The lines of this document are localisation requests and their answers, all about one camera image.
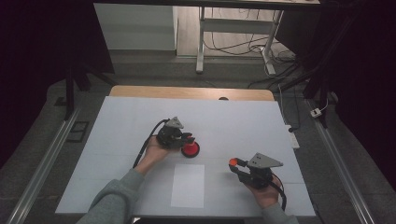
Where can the person's left hand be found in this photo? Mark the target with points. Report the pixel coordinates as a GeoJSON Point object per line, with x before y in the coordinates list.
{"type": "Point", "coordinates": [155, 154]}

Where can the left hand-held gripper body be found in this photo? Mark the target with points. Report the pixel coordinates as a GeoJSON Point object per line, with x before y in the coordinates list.
{"type": "Point", "coordinates": [169, 137]}

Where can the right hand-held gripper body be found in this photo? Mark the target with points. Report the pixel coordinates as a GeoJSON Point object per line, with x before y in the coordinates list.
{"type": "Point", "coordinates": [257, 175]}

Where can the person's right hand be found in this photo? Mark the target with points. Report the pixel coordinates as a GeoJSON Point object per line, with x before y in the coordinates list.
{"type": "Point", "coordinates": [266, 194]}

